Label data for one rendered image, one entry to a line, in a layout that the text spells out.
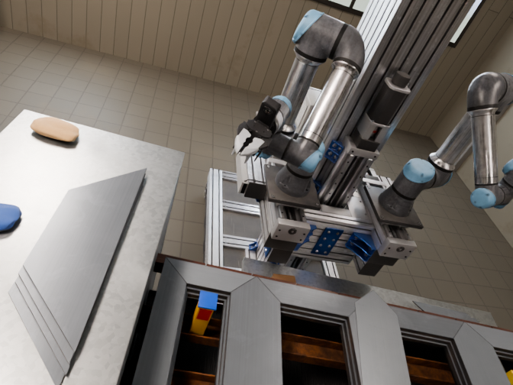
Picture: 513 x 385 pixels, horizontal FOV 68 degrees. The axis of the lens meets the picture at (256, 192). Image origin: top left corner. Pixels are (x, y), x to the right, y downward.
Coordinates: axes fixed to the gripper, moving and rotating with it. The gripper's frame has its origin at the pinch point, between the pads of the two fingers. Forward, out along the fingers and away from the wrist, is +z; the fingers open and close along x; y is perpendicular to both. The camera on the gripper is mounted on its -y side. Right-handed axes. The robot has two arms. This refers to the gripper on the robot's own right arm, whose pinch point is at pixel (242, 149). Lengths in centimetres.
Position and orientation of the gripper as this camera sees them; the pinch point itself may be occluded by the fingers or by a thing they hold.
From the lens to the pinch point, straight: 91.8
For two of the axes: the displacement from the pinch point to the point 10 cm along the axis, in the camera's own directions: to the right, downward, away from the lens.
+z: -3.5, 5.2, -7.8
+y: -4.2, 6.6, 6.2
